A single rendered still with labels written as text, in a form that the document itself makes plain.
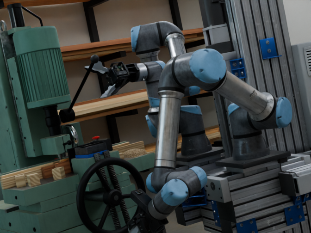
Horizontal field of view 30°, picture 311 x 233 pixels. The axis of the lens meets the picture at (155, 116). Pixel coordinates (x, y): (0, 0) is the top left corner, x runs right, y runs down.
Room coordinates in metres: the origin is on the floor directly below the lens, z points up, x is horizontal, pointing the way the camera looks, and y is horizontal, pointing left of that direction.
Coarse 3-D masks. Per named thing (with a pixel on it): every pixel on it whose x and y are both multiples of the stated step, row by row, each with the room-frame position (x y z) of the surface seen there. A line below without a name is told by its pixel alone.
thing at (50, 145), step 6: (42, 138) 2.38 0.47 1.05; (48, 138) 2.33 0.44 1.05; (54, 138) 2.29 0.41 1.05; (60, 138) 2.30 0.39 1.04; (66, 138) 2.32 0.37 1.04; (42, 144) 2.38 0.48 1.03; (48, 144) 2.34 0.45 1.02; (54, 144) 2.29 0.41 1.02; (60, 144) 2.30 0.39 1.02; (42, 150) 2.39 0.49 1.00; (48, 150) 2.35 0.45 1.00; (54, 150) 2.30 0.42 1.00; (60, 150) 2.29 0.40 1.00; (66, 150) 2.31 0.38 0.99; (60, 156) 2.34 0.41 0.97
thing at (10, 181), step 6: (132, 144) 2.54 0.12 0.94; (138, 144) 2.56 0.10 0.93; (114, 150) 2.49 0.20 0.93; (120, 150) 2.50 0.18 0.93; (126, 150) 2.52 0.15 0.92; (18, 174) 2.24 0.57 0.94; (42, 174) 2.28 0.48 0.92; (0, 180) 2.19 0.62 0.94; (6, 180) 2.19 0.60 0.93; (12, 180) 2.21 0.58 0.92; (6, 186) 2.19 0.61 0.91; (12, 186) 2.20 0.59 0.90
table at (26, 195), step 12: (144, 156) 2.38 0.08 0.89; (144, 168) 2.38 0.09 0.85; (48, 180) 2.19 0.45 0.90; (60, 180) 2.15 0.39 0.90; (72, 180) 2.18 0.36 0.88; (108, 180) 2.16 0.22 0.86; (120, 180) 2.19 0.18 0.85; (12, 192) 2.14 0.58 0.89; (24, 192) 2.07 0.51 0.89; (36, 192) 2.09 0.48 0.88; (48, 192) 2.12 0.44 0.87; (60, 192) 2.15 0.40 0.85; (24, 204) 2.08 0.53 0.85
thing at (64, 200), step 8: (112, 184) 2.28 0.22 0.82; (120, 184) 2.30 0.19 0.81; (128, 184) 2.32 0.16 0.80; (72, 192) 2.18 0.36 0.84; (48, 200) 2.11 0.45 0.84; (56, 200) 2.13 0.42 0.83; (64, 200) 2.15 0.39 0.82; (72, 200) 2.17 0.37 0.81; (24, 208) 2.22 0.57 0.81; (32, 208) 2.16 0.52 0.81; (40, 208) 2.10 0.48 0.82; (48, 208) 2.11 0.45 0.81
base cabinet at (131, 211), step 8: (128, 208) 2.31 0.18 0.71; (136, 208) 2.33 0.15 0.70; (120, 216) 2.28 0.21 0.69; (96, 224) 2.22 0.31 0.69; (104, 224) 2.24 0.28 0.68; (112, 224) 2.26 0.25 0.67; (0, 232) 2.42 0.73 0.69; (8, 232) 2.34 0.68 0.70; (16, 232) 2.28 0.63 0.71; (64, 232) 2.14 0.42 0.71; (72, 232) 2.16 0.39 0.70; (80, 232) 2.17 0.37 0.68; (88, 232) 2.19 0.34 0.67
